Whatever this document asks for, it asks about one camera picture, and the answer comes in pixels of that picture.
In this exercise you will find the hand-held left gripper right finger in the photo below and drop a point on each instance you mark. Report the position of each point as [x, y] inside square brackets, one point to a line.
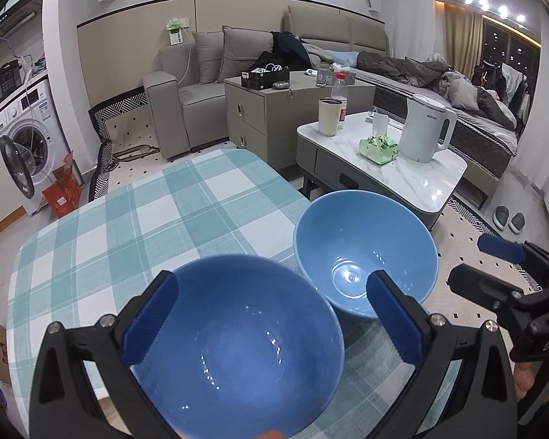
[395, 320]

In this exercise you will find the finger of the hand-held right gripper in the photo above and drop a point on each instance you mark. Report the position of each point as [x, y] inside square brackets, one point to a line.
[480, 286]
[501, 247]

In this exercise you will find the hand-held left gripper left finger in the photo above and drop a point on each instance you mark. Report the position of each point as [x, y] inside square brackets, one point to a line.
[148, 320]

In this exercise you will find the light blue bowl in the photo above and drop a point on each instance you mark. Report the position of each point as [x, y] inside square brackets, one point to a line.
[366, 238]

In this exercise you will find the dark blue bowl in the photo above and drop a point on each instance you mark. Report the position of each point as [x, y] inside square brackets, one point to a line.
[238, 352]

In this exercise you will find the person's right hand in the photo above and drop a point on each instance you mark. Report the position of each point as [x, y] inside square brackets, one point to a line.
[524, 379]

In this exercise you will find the person's left hand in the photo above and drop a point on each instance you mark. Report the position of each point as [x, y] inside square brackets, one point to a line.
[271, 435]

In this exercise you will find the grey slipper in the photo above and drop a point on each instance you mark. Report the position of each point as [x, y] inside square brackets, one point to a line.
[501, 217]
[517, 223]

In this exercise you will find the teal white checked tablecloth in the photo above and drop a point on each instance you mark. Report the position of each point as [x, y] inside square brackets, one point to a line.
[142, 228]

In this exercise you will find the white marble coffee table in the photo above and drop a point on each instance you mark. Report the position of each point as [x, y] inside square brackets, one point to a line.
[416, 183]

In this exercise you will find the grey bed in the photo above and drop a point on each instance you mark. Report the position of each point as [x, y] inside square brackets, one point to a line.
[480, 137]

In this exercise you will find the white electric kettle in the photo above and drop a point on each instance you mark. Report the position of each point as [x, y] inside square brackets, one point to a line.
[423, 132]

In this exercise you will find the red cardboard box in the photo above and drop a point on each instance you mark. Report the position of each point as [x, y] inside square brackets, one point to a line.
[64, 192]

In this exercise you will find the green tissue pack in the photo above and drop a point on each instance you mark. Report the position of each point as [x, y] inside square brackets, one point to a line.
[379, 151]

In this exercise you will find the clothes rack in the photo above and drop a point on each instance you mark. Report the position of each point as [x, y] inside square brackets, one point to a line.
[503, 82]

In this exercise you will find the pile of dark clothes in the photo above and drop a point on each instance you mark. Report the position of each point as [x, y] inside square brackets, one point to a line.
[416, 71]

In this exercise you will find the white washing machine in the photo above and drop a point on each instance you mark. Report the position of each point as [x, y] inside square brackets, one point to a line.
[32, 146]

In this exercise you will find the beige cup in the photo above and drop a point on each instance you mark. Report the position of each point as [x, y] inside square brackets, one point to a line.
[329, 119]

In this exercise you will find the beige curtain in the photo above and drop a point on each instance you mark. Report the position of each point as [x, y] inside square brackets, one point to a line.
[462, 36]

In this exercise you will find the clear plastic bottle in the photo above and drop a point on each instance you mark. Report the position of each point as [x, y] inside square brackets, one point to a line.
[341, 100]

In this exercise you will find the grey sofa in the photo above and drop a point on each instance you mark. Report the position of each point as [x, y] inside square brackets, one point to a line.
[183, 96]

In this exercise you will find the grey drawer cabinet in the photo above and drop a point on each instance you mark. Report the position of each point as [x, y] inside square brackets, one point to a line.
[265, 119]

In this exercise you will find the black open box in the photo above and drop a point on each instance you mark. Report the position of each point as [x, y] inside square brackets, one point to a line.
[260, 80]

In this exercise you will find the grey sofa cushion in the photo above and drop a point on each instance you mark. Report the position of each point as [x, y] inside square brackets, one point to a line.
[242, 55]
[208, 57]

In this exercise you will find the black pressure cooker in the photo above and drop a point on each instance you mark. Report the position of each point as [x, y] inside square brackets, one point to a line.
[5, 82]

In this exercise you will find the dark jacket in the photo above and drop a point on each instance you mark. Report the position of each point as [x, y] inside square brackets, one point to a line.
[290, 50]

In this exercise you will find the range hood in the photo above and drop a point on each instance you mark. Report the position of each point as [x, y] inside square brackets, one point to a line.
[20, 11]

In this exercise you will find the green topped wall box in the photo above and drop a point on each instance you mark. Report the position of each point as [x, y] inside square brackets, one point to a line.
[176, 32]

